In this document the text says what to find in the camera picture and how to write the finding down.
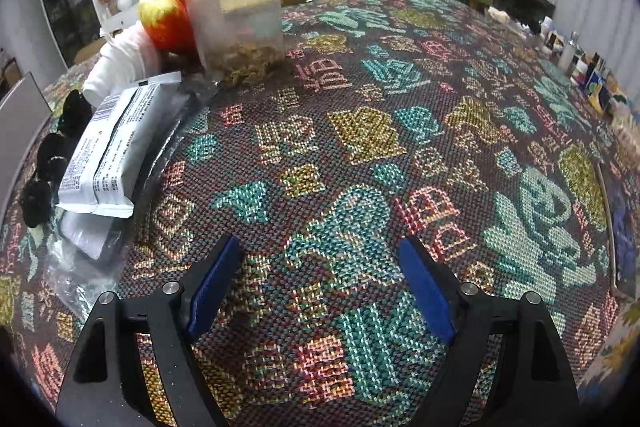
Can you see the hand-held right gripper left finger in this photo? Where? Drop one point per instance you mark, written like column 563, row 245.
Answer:
column 212, row 287

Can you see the clear container with black lid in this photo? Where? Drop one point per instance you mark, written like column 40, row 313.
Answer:
column 235, row 22

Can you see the colourful patterned blanket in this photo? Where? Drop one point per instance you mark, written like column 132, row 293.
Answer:
column 350, row 132

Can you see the yellow floral cloth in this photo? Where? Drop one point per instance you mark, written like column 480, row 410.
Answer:
column 620, row 342

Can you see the clear plastic bag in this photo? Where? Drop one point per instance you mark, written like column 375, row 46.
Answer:
column 75, row 282

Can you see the orange yellow snack bag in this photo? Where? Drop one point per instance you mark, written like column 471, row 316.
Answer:
column 165, row 17

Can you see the white round vase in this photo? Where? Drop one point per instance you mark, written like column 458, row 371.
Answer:
column 125, row 2

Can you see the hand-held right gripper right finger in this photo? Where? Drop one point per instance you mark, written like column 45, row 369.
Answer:
column 427, row 287

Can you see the row of small bottles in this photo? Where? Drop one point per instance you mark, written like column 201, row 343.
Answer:
column 590, row 72

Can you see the white plush toy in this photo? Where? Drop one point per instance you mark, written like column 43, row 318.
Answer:
column 125, row 62

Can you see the small white figure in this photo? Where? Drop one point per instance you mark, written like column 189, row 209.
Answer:
column 505, row 18

